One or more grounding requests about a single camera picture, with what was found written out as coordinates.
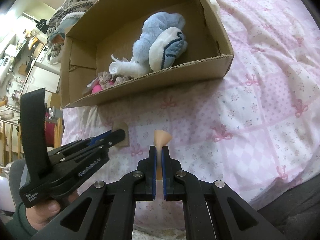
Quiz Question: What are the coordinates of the person's left hand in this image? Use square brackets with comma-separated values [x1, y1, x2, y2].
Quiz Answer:
[25, 189, 79, 231]

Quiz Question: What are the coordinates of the light blue plush toy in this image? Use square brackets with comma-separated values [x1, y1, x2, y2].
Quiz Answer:
[132, 11, 188, 72]

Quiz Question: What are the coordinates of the brown cardboard box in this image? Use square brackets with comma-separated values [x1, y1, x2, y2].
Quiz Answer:
[61, 0, 234, 107]

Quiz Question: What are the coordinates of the pink rubber duck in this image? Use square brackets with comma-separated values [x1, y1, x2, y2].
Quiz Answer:
[92, 85, 103, 94]

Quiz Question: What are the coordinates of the white washing machine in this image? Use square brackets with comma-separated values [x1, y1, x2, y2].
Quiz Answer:
[35, 46, 60, 68]

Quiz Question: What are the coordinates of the white kitchen cabinet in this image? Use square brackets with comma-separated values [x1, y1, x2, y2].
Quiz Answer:
[22, 65, 60, 94]

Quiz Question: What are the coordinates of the red suitcase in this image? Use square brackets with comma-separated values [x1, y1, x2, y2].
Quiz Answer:
[44, 121, 55, 147]

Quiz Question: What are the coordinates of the wooden chair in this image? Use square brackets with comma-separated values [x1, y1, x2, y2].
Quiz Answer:
[1, 119, 63, 165]

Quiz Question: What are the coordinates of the blue grey jacket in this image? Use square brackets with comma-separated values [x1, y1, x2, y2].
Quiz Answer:
[49, 11, 85, 44]

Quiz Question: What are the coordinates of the beige lace scrunchie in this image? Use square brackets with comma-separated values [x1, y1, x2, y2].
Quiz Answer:
[98, 72, 132, 89]

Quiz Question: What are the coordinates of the peach silicone funnel piece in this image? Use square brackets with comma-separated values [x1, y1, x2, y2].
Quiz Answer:
[154, 130, 172, 180]

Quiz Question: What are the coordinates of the small brown cardboard tag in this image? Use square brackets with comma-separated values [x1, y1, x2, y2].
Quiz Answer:
[112, 121, 130, 148]

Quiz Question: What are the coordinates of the patterned knit blanket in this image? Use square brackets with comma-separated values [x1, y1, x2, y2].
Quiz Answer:
[47, 0, 99, 36]

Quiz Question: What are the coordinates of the grey container with bottle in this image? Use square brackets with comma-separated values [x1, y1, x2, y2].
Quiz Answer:
[48, 107, 63, 124]

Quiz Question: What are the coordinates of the white sock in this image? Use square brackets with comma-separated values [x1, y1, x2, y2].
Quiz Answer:
[109, 55, 150, 78]

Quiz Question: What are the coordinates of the pink patterned quilt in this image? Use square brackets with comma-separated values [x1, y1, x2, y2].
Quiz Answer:
[61, 0, 320, 230]

